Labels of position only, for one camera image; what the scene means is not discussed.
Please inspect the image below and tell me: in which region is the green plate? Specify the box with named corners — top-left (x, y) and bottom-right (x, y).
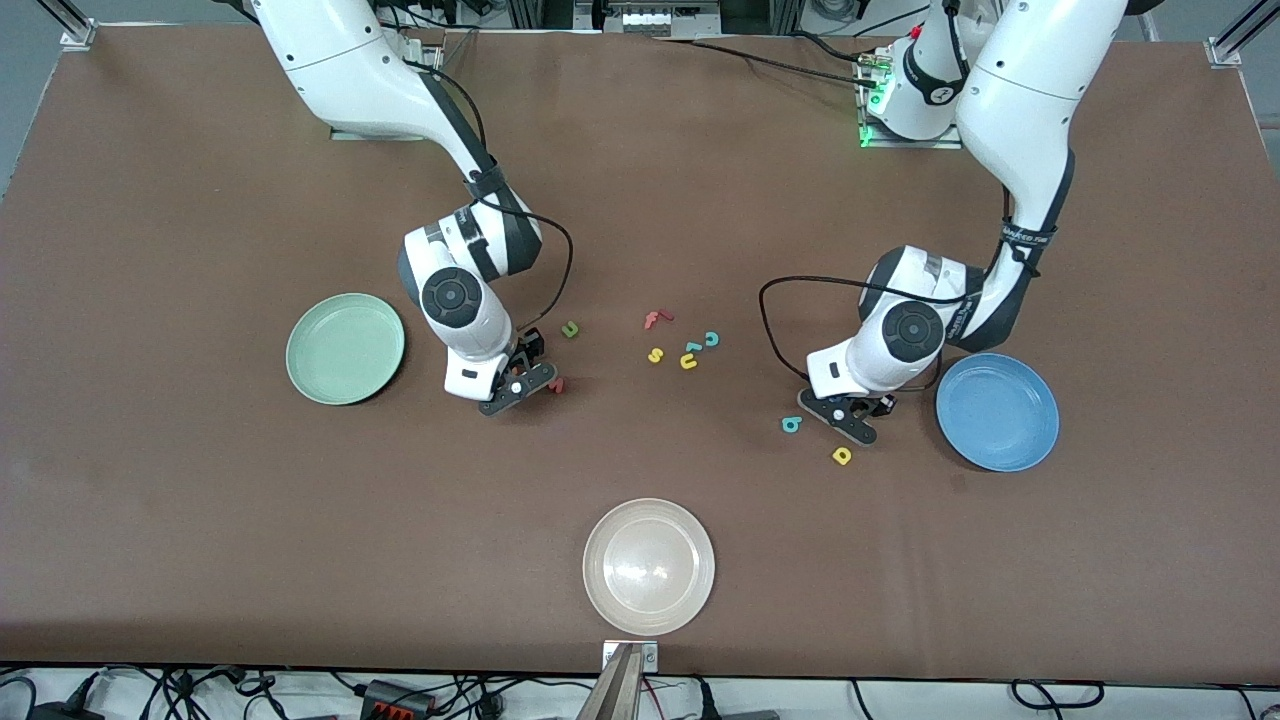
top-left (285, 292), bottom-right (407, 407)

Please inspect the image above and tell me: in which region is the blue plate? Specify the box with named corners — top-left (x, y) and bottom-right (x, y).
top-left (935, 352), bottom-right (1061, 473)

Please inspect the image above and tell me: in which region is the cream plate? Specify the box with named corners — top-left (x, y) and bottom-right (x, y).
top-left (582, 497), bottom-right (717, 637)

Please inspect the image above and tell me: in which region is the black power strip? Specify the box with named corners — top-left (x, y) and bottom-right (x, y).
top-left (358, 679), bottom-right (438, 720)

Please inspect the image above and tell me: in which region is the metal connector box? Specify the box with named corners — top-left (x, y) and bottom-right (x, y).
top-left (598, 0), bottom-right (723, 37)

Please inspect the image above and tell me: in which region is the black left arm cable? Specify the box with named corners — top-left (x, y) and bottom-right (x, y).
top-left (758, 0), bottom-right (1046, 393)

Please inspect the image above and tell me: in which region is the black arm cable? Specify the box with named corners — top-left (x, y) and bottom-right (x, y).
top-left (758, 0), bottom-right (1046, 393)
top-left (400, 58), bottom-right (575, 333)

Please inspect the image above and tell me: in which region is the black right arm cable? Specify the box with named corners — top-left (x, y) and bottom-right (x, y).
top-left (400, 58), bottom-right (575, 333)

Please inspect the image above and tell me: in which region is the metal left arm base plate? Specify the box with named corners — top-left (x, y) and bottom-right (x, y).
top-left (855, 122), bottom-right (966, 151)

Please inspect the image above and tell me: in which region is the black cable on table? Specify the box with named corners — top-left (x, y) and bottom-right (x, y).
top-left (650, 35), bottom-right (883, 91)
top-left (790, 28), bottom-right (886, 66)

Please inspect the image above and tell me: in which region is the aluminium camera pole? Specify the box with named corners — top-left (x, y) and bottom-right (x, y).
top-left (575, 643), bottom-right (646, 720)

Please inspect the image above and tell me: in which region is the black looped floor cable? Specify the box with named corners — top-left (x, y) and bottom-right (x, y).
top-left (1010, 679), bottom-right (1107, 713)

